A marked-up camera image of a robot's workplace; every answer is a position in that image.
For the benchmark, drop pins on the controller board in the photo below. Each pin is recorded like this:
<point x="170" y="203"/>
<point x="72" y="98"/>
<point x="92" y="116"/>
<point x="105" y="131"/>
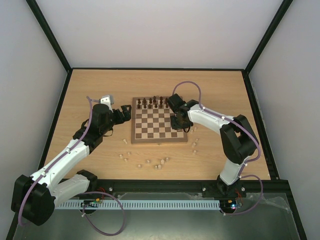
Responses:
<point x="231" y="204"/>
<point x="91" y="203"/>

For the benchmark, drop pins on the left controller board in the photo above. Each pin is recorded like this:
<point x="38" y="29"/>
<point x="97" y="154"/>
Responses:
<point x="91" y="203"/>

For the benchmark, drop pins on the white slotted cable duct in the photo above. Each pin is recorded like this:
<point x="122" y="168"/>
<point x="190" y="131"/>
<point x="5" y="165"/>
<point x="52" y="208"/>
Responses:
<point x="74" y="204"/>

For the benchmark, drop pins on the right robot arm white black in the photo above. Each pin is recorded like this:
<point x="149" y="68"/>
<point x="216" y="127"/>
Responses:
<point x="239" y="141"/>

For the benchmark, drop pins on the right controller board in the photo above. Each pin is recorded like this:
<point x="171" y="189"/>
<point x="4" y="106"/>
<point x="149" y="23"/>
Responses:
<point x="231" y="204"/>

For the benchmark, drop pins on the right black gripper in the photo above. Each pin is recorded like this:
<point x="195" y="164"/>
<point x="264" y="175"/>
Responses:
<point x="178" y="124"/>

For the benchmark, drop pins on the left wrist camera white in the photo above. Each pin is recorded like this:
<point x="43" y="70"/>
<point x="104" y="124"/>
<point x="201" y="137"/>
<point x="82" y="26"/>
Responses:
<point x="107" y="99"/>

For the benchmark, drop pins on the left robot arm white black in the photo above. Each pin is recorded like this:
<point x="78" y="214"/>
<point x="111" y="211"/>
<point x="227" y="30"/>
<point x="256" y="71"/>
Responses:
<point x="36" y="197"/>

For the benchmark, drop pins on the black cage frame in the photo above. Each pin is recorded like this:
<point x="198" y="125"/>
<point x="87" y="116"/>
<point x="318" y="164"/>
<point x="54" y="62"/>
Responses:
<point x="271" y="165"/>

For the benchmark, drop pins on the wooden chess board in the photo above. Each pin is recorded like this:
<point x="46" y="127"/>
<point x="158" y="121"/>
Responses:
<point x="153" y="126"/>

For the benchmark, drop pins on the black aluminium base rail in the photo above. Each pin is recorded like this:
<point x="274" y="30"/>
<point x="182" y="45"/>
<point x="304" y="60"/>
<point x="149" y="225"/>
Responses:
<point x="208" y="188"/>

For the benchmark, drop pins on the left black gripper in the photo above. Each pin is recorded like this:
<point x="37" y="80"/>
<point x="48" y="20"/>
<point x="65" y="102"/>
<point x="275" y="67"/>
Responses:
<point x="127" y="114"/>

